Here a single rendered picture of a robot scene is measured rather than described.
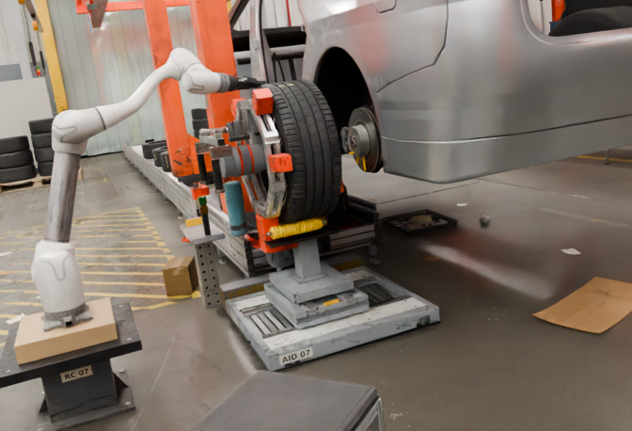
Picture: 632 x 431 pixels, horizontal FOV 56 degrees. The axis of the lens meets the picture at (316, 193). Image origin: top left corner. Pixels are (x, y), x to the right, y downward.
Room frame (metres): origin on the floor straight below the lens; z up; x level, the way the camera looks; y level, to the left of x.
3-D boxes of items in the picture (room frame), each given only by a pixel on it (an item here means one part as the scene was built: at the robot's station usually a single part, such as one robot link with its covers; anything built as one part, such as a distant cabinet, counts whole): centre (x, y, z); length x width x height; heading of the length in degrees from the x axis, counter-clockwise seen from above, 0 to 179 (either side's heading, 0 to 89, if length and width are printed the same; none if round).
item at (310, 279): (2.85, 0.09, 0.32); 0.40 x 0.30 x 0.28; 20
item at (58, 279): (2.29, 1.05, 0.53); 0.18 x 0.16 x 0.22; 30
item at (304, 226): (2.71, 0.11, 0.51); 0.29 x 0.06 x 0.06; 110
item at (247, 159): (2.77, 0.31, 0.85); 0.21 x 0.14 x 0.14; 110
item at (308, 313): (2.82, 0.08, 0.13); 0.50 x 0.36 x 0.10; 20
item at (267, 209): (2.79, 0.25, 0.85); 0.54 x 0.07 x 0.54; 20
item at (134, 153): (9.89, 2.42, 0.20); 6.82 x 0.86 x 0.39; 20
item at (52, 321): (2.26, 1.04, 0.40); 0.22 x 0.18 x 0.06; 26
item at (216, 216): (4.43, 0.83, 0.28); 2.47 x 0.09 x 0.22; 20
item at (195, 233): (3.23, 0.65, 0.44); 0.43 x 0.17 x 0.03; 20
